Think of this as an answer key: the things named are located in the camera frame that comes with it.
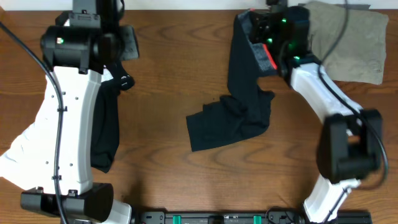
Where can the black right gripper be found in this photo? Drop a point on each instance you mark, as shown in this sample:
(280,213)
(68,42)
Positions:
(256,25)

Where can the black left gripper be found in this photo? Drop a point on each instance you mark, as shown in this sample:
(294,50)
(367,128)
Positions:
(128,34)

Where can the black leggings with red waistband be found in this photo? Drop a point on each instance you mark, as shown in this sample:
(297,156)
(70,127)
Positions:
(245,112)

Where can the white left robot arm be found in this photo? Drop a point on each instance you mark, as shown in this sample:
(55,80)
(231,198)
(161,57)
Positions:
(84,49)

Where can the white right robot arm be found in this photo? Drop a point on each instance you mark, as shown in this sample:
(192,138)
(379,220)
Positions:
(350,145)

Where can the black shirt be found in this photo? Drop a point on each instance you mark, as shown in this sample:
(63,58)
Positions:
(105,133)

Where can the olive khaki garment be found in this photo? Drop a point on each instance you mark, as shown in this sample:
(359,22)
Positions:
(361,53)

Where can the white garment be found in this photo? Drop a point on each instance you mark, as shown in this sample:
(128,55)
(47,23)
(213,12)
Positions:
(29,161)

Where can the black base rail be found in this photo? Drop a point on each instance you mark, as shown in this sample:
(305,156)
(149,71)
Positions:
(272,216)

